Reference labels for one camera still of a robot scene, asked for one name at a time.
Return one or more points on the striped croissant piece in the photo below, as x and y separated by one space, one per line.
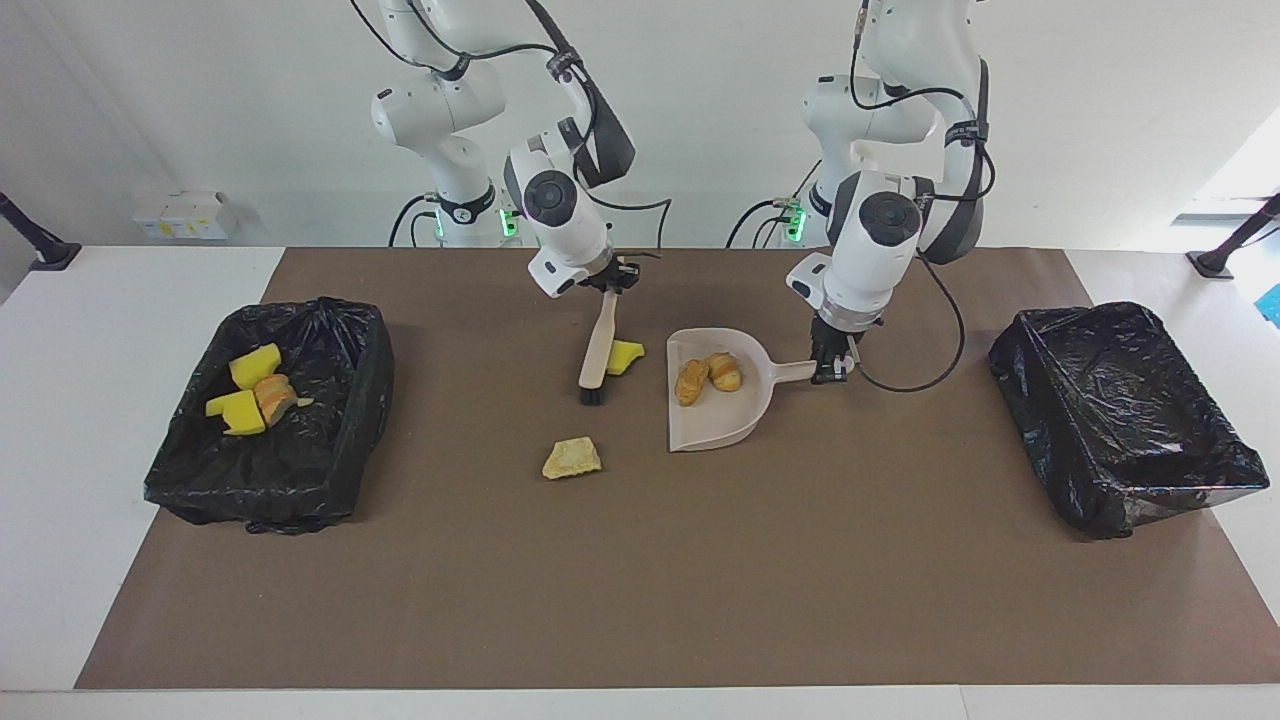
725 373

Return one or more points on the bin lined with black bag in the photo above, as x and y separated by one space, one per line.
330 440
1120 420

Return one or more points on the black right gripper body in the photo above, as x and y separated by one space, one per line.
615 275

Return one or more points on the notched yellow sponge piece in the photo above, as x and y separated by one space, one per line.
255 366

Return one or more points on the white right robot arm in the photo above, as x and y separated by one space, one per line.
560 215

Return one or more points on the black stand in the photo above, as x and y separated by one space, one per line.
55 255
1215 265

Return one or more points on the torn orange-crust bread piece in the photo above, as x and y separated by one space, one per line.
275 398

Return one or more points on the pale bread chunk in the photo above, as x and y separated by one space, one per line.
572 459

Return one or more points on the beige plastic dustpan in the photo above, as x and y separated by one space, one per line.
715 420

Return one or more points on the brown table mat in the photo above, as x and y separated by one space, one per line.
850 600

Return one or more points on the small yellow sponge wedge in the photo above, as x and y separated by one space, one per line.
628 355

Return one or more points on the beige hand brush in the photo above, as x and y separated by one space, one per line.
600 350

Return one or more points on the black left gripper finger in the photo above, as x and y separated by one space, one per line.
830 373
854 348

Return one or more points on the white wall socket box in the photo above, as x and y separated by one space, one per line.
185 215

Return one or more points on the blue object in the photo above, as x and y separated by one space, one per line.
1272 305

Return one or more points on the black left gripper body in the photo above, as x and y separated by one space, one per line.
832 340

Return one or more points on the brown bread roll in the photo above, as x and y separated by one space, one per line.
690 383

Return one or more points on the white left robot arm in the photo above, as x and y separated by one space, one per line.
870 260

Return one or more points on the rectangular yellow sponge piece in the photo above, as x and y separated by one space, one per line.
240 413

